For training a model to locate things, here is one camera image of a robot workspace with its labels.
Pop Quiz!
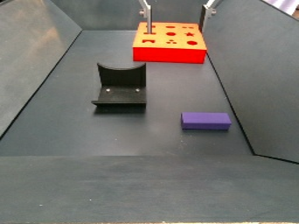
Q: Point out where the purple rectangular block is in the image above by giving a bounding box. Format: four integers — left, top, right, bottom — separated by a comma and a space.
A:
181, 112, 231, 130

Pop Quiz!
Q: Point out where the black curved fixture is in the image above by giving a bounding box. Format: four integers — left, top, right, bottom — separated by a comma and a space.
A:
92, 64, 146, 106

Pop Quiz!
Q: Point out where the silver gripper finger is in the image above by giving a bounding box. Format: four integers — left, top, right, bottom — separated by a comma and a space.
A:
200, 0, 219, 31
137, 0, 152, 33

